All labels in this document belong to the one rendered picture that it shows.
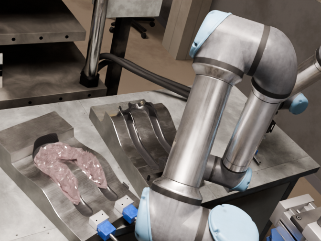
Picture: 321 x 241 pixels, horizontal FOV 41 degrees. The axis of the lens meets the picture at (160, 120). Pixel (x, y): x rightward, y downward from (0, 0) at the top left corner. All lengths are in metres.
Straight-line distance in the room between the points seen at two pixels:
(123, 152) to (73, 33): 0.64
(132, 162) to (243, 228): 0.70
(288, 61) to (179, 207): 0.38
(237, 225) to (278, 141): 1.18
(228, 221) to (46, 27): 1.31
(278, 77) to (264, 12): 2.56
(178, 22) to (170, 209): 3.30
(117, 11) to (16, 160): 0.91
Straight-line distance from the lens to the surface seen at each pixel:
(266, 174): 1.86
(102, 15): 1.89
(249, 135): 1.08
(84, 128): 1.79
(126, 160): 1.58
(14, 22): 1.98
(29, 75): 2.09
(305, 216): 1.40
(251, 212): 2.07
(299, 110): 1.65
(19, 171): 1.48
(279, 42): 0.95
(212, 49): 0.93
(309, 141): 3.25
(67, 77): 2.11
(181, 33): 4.05
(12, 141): 1.53
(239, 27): 0.94
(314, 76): 1.39
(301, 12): 3.24
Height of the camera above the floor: 1.92
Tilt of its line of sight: 36 degrees down
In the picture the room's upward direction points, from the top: 16 degrees clockwise
